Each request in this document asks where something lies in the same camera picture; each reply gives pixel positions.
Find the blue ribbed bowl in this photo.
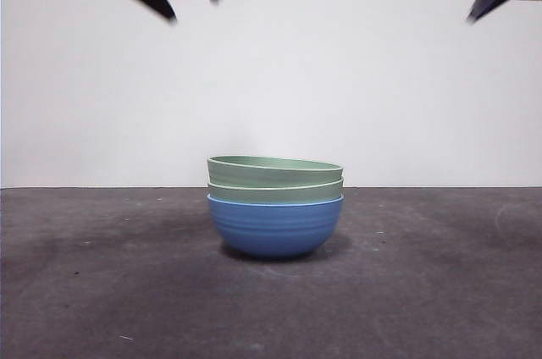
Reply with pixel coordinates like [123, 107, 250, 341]
[206, 193, 345, 260]

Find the green ribbed bowl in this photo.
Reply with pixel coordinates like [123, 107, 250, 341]
[207, 179, 345, 207]
[206, 154, 345, 189]

